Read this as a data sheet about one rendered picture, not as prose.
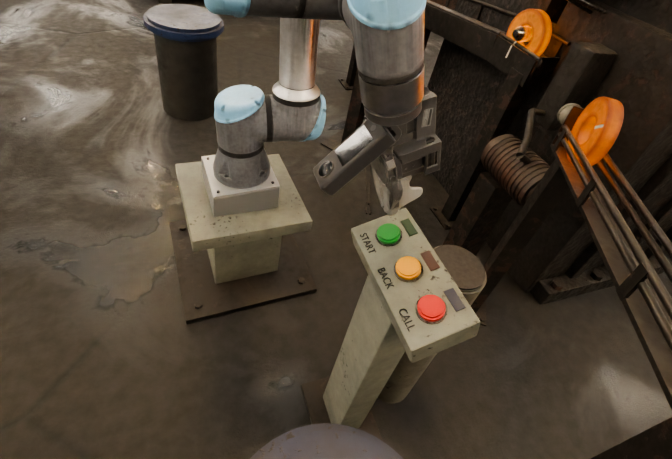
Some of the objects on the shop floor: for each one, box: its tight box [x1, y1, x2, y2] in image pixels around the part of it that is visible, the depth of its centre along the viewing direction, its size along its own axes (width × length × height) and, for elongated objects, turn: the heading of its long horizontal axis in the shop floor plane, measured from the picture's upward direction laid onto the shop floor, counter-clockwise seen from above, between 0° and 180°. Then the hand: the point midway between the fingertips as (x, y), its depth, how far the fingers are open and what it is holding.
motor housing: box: [442, 134, 550, 256], centre depth 130 cm, size 13×22×54 cm, turn 9°
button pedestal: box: [301, 208, 480, 441], centre depth 83 cm, size 16×24×62 cm, turn 9°
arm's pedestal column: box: [169, 220, 317, 324], centre depth 126 cm, size 40×40×26 cm
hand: (386, 209), depth 63 cm, fingers closed
